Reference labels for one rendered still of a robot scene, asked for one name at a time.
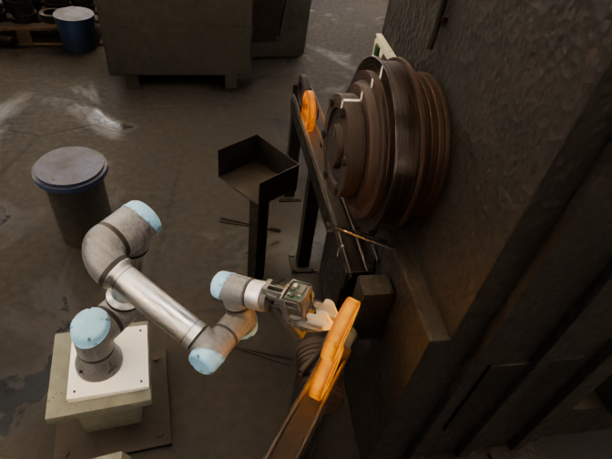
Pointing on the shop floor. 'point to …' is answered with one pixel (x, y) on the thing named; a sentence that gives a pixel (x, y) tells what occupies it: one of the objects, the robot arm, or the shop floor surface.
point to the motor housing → (307, 377)
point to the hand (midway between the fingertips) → (341, 324)
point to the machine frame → (495, 238)
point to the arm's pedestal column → (121, 424)
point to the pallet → (38, 19)
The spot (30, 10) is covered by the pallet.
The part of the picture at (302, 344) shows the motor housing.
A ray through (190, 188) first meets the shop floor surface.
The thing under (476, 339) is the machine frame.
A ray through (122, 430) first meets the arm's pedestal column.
